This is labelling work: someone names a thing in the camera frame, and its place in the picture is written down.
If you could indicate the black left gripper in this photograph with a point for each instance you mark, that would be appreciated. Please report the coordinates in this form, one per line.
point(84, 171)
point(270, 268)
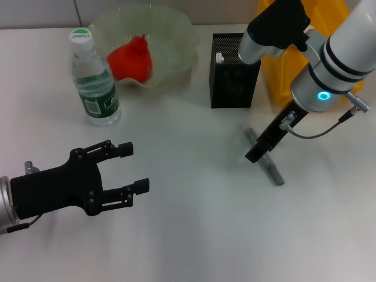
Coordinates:
point(55, 189)

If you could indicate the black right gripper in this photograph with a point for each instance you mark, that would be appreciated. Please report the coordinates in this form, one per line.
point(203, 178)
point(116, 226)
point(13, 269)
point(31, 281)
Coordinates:
point(282, 123)

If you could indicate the grey glitter marker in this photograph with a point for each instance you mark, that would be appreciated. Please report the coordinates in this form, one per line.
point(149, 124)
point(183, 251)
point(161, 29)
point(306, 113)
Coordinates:
point(271, 171)

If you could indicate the clear green-label water bottle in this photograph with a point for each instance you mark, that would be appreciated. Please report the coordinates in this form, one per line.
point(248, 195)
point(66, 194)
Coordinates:
point(94, 85)

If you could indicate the green toothbrush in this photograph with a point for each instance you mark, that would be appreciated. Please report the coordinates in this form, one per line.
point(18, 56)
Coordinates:
point(219, 57)

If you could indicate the red-orange plush orange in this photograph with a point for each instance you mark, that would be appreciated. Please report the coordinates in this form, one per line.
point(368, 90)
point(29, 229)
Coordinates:
point(132, 63)

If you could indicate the black mesh pen holder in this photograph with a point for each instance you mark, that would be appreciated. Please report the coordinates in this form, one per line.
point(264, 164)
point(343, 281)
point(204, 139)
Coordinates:
point(233, 85)

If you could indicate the translucent green fruit bowl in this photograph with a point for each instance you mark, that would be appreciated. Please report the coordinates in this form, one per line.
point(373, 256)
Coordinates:
point(173, 44)

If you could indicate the yellow plastic bin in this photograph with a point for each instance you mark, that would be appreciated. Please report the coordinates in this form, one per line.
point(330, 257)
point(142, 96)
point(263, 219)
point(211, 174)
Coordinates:
point(279, 76)

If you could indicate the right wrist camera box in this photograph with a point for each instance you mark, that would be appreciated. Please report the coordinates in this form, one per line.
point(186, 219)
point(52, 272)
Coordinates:
point(273, 29)

